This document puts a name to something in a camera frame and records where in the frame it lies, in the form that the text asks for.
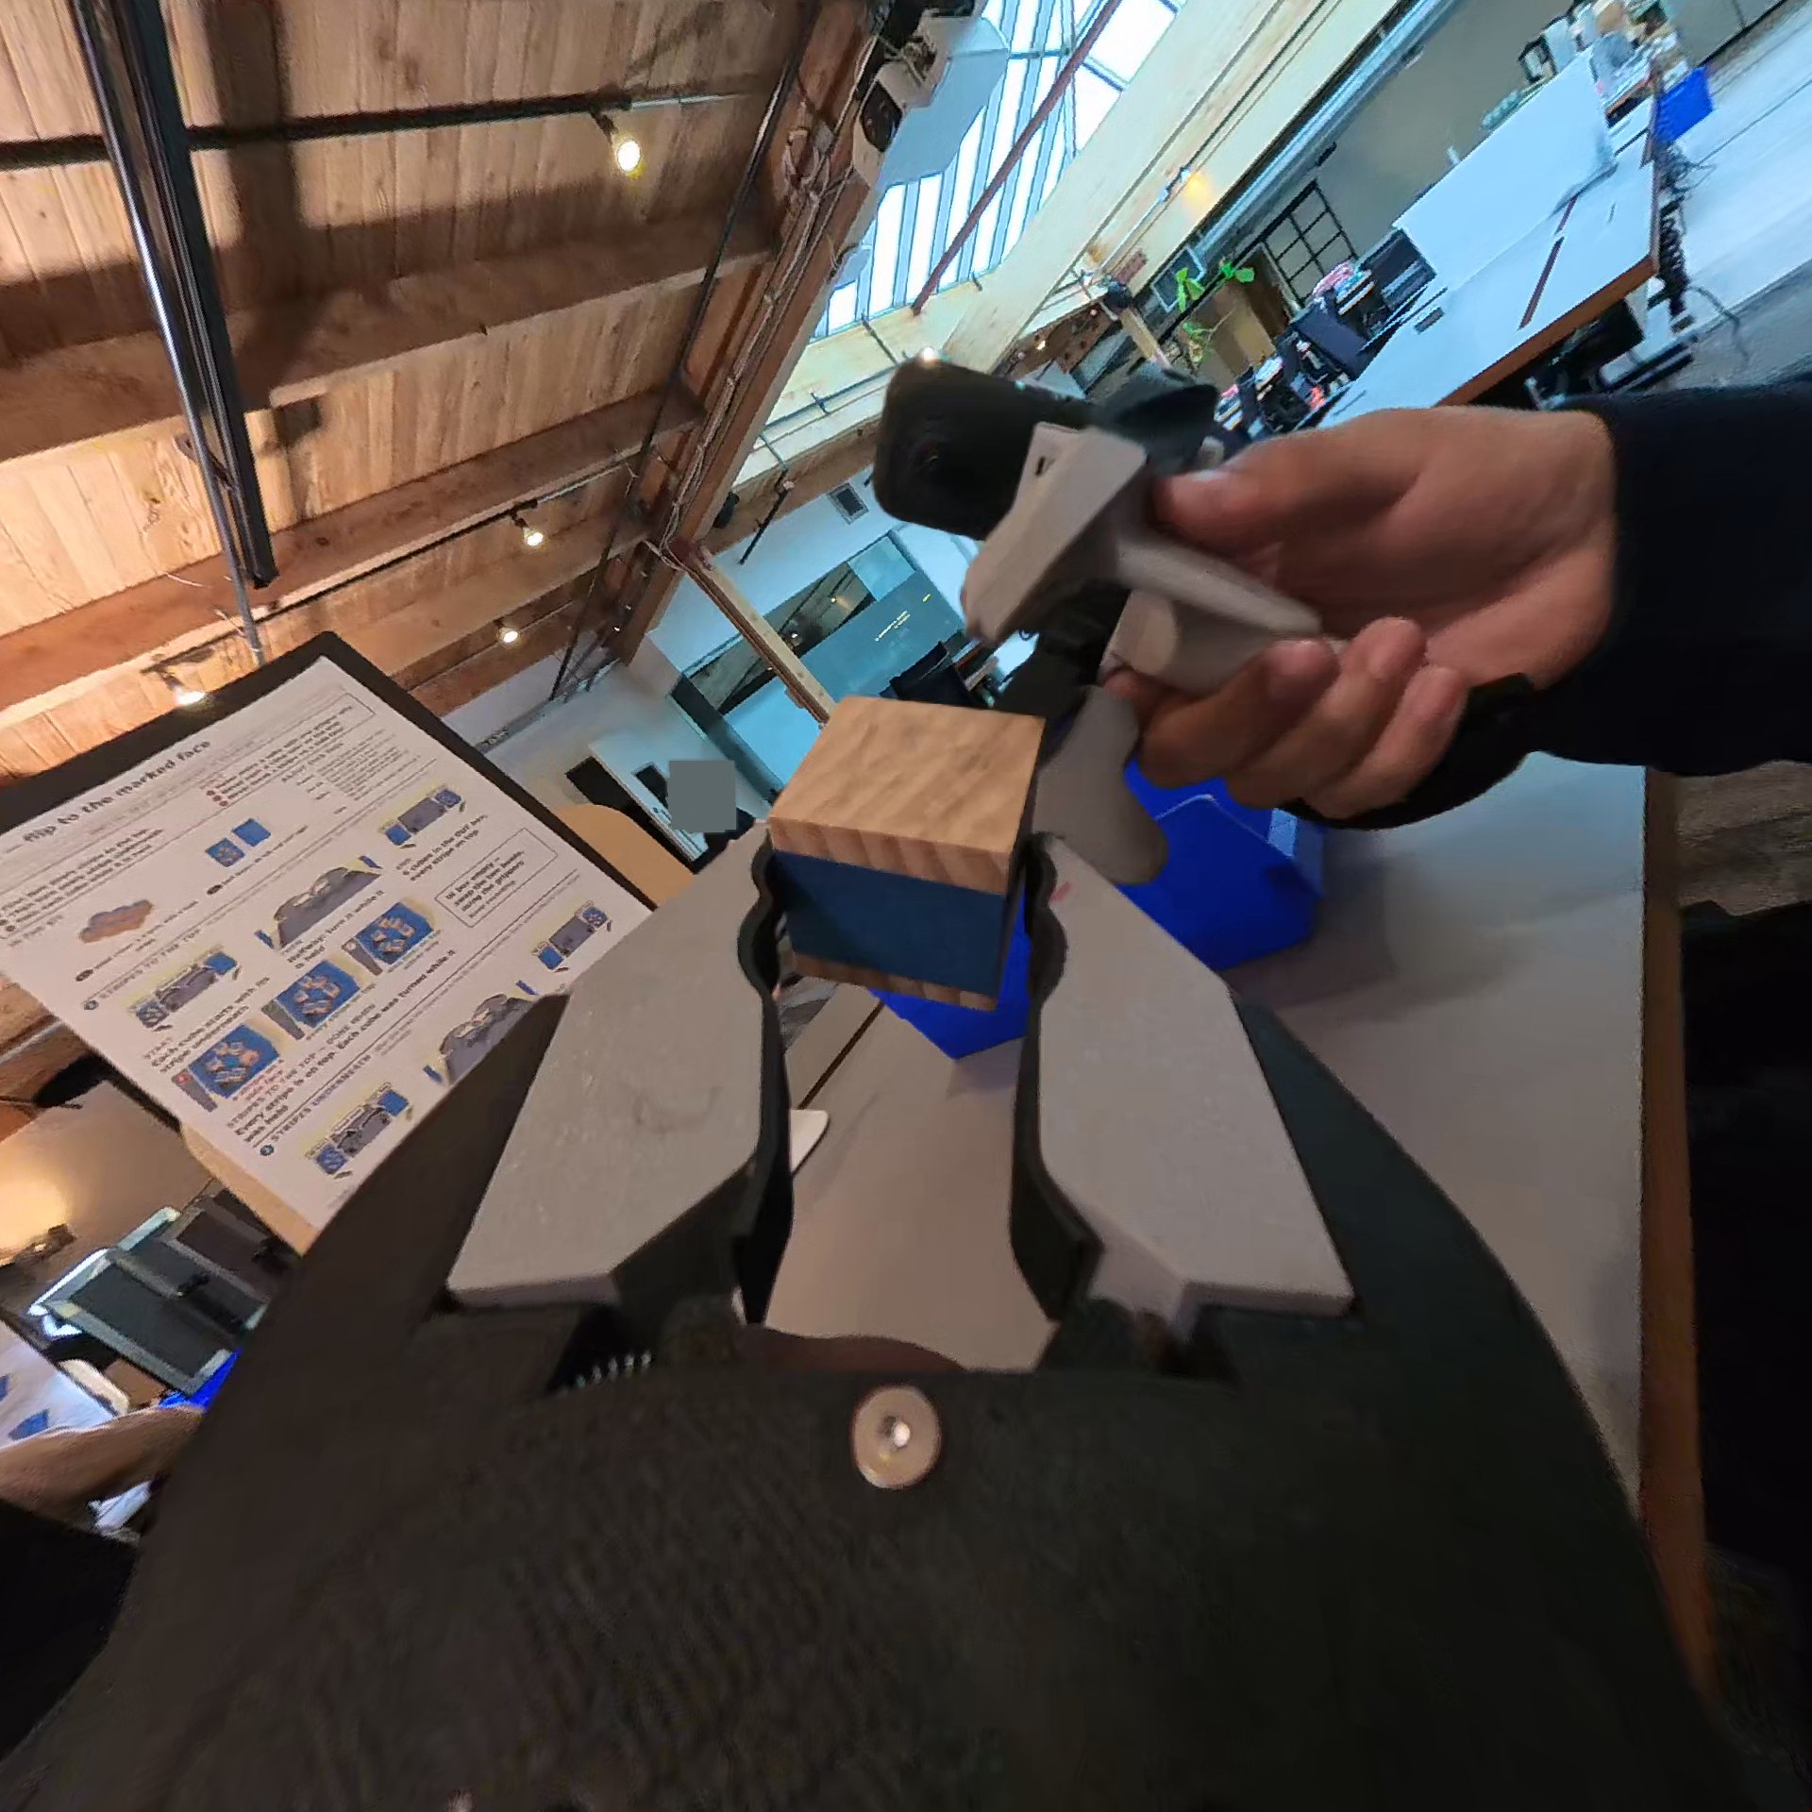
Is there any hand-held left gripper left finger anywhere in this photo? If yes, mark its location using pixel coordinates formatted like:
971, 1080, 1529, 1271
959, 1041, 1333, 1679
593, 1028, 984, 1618
448, 850, 793, 1316

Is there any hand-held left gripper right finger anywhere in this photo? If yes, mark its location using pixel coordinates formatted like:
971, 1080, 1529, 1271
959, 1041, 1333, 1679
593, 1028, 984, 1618
1010, 839, 1354, 1348

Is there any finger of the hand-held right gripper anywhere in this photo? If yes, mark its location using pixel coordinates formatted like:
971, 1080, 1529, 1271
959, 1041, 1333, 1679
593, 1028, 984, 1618
963, 422, 1150, 652
1037, 692, 1173, 884

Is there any blue plastic bin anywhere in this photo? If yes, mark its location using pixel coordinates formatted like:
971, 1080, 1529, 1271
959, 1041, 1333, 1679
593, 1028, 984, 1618
871, 758, 1331, 1067

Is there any blue striped wooden cube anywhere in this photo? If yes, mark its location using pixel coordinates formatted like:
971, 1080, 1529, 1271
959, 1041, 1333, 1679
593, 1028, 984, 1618
767, 697, 1050, 1011

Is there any person's right forearm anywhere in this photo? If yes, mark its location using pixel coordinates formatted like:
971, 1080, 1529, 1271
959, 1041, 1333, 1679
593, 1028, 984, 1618
1473, 380, 1812, 795

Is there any person's right hand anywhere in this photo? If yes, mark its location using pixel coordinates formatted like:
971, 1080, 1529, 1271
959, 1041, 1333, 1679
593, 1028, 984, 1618
1118, 408, 1624, 828

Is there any instruction sheet on stand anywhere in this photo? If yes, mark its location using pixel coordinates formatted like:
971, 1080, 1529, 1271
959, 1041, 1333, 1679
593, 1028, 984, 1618
0, 629, 833, 1256

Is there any green potted plant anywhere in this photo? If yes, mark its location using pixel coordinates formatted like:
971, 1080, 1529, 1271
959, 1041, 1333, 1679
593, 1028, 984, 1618
1173, 256, 1263, 375

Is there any printed instruction sheet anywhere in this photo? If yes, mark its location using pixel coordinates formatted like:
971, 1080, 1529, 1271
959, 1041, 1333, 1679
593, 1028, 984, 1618
0, 654, 657, 1231

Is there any skylight window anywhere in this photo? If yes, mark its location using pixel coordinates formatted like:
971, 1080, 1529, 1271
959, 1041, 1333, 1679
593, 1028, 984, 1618
814, 0, 1180, 341

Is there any long white table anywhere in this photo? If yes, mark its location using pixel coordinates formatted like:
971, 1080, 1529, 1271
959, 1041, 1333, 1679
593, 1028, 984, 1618
1324, 57, 1812, 416

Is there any black steel beam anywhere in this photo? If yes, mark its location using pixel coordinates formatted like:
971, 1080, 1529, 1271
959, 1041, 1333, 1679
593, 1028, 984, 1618
70, 0, 282, 590

